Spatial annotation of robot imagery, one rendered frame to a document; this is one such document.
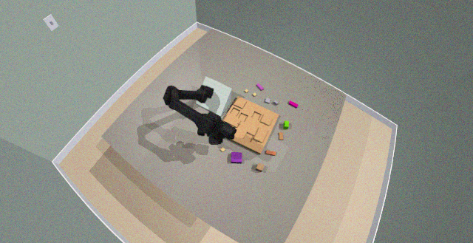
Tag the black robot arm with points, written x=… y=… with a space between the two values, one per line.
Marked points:
x=204 y=122

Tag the purple cube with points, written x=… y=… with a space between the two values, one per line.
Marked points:
x=236 y=157

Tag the small magenta block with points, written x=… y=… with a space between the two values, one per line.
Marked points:
x=293 y=104

